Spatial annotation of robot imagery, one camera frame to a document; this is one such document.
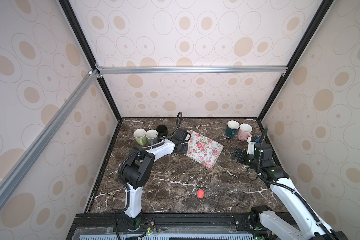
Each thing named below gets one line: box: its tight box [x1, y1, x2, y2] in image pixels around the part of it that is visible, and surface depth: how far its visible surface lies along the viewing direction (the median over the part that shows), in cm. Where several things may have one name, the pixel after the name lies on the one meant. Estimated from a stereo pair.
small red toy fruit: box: [196, 189, 205, 199], surface depth 82 cm
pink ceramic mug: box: [237, 123, 253, 141], surface depth 103 cm
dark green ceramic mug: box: [225, 120, 240, 138], surface depth 105 cm
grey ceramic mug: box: [145, 129, 159, 145], surface depth 102 cm
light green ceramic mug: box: [133, 128, 147, 147], surface depth 99 cm
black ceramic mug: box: [156, 124, 168, 138], surface depth 102 cm
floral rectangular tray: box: [183, 129, 224, 168], surface depth 102 cm
